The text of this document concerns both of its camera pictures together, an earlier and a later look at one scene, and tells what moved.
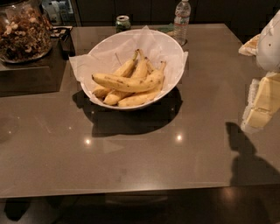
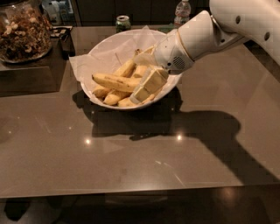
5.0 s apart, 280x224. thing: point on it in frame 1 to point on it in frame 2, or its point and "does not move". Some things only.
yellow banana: [140, 71] does not move
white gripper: [269, 46] to [170, 54]
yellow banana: [141, 99] does not move
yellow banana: [136, 84] does not move
